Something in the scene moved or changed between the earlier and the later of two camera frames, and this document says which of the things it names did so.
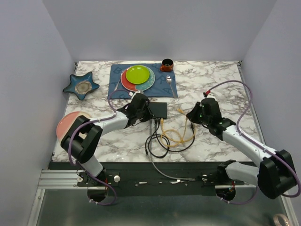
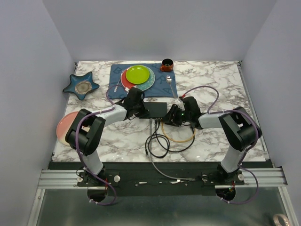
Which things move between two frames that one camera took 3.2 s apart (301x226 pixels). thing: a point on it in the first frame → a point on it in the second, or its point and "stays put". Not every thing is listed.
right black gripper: (192, 115) → (173, 120)
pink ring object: (276, 221) stays put
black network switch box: (159, 109) stays put
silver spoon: (169, 80) stays put
